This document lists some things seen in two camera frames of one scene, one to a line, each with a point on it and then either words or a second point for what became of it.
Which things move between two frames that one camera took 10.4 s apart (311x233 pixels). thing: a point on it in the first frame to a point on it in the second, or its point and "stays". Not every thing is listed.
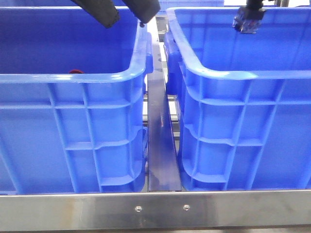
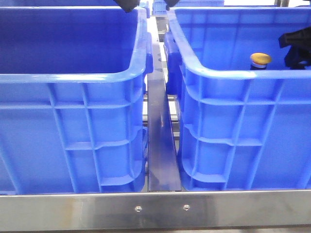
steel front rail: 155,210 stays
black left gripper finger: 145,10 to 170,3
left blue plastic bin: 73,102 stays
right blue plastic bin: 245,98 stays
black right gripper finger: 104,11 to 128,5
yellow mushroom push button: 243,25 to 259,61
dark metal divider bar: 164,173 stays
